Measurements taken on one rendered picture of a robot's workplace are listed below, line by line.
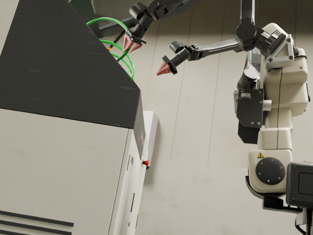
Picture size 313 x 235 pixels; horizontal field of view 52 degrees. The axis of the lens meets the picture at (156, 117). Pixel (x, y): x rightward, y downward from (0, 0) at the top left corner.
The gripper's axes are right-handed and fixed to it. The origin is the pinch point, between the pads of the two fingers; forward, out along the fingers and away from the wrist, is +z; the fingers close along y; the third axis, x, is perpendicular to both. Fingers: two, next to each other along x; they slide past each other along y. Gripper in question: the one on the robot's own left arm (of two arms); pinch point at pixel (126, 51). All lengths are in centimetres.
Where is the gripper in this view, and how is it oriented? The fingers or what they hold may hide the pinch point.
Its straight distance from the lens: 157.0
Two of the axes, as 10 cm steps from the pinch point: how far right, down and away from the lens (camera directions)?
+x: 5.1, 6.8, -5.3
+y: -6.4, -1.2, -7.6
